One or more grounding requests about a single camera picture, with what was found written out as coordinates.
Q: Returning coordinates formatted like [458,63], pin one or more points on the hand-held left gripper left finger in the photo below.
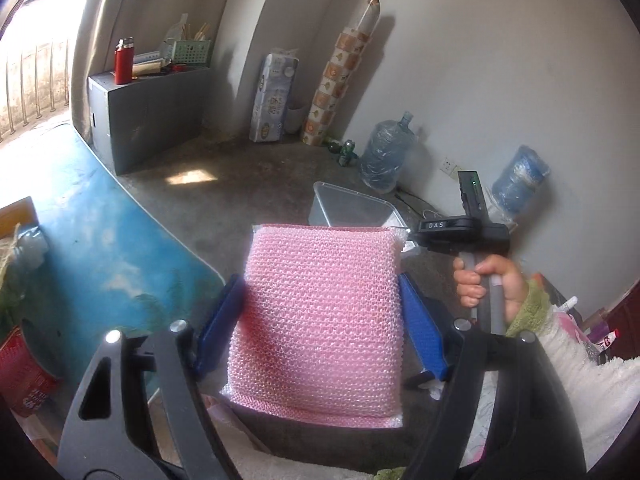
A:
[220,327]

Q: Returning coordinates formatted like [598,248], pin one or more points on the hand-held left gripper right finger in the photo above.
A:
[422,332]

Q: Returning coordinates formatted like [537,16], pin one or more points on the pink mesh sponge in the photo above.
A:
[320,320]

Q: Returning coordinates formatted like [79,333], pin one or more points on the person's right forearm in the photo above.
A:
[575,375]

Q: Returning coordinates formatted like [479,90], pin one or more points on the person's right hand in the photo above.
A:
[512,285]

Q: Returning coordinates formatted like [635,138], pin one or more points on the blue dispenser water bottle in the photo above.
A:
[520,180]

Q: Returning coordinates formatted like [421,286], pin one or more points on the blue water jug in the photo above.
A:
[385,155]

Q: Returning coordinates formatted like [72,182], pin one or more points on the clear plastic container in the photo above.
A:
[350,205]

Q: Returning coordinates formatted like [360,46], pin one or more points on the white tube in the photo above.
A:
[567,304]

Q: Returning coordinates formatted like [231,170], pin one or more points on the pink floral cloth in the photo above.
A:
[570,327]

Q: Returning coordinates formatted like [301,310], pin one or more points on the green drink can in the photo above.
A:
[347,155]

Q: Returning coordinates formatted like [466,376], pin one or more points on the dark small jar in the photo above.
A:
[333,147]

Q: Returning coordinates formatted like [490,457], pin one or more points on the sleeve of paper cups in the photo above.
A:
[332,85]

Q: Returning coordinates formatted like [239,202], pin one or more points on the crumpled translucent plastic bag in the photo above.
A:
[32,252]

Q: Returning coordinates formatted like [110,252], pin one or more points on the small white bin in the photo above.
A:
[295,117]

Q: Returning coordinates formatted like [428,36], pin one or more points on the grey cabinet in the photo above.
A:
[150,115]

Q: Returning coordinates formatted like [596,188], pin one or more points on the toilet paper pack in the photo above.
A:
[272,100]

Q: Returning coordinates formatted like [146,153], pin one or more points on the beige flat box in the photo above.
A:
[147,64]

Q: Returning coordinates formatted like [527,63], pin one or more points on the green plastic basket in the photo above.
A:
[190,52]

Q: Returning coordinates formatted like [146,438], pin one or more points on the wooden sticks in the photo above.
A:
[197,31]

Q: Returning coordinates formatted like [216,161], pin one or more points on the clear plastic bag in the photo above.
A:
[175,32]

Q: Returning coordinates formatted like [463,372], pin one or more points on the metal window railing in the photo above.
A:
[35,90]

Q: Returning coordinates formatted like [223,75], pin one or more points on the white wall socket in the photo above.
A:
[451,166]

